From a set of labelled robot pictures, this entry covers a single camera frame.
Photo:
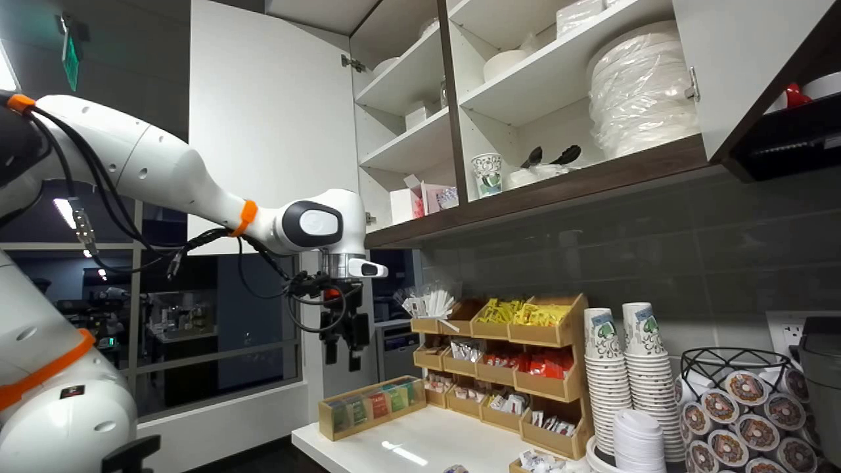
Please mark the grey appliance at right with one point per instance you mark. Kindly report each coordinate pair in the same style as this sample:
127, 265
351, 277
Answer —
822, 361

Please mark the stack of paper cups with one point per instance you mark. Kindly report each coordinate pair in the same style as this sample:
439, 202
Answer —
652, 381
606, 375

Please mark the open white cabinet door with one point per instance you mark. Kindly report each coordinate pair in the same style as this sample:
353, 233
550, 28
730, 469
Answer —
269, 106

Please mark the stack of white lids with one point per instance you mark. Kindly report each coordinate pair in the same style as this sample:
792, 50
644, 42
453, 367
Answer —
641, 444

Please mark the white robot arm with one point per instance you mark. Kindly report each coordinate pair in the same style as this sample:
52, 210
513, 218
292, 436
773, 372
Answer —
65, 406

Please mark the patterned paper cup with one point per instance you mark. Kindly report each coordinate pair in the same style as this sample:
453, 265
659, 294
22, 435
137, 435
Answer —
487, 172

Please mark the wooden tea bag box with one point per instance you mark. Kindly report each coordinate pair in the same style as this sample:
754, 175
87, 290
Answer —
370, 406

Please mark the right stack of paper cups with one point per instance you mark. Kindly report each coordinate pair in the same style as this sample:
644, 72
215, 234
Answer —
652, 381

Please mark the wrapped stack of paper plates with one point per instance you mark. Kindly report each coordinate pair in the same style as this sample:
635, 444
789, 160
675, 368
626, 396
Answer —
641, 91

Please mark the wooden condiment organizer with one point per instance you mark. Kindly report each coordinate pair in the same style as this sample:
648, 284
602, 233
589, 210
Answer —
513, 364

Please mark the wall power outlet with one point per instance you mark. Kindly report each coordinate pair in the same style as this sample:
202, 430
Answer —
784, 329

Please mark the white wall cabinet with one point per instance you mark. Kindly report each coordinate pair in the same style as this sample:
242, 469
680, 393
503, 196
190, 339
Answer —
439, 82

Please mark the bag of black plastic spoons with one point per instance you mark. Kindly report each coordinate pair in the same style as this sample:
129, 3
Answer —
535, 168

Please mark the left stack of paper cups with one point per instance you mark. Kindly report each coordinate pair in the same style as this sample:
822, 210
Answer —
606, 375

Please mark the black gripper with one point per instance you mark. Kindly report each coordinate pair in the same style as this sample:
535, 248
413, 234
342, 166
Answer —
341, 313

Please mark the right open cabinet door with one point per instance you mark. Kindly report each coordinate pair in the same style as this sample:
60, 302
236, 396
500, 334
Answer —
735, 49

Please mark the black wire pod basket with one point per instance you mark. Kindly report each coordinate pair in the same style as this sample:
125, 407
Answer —
746, 410

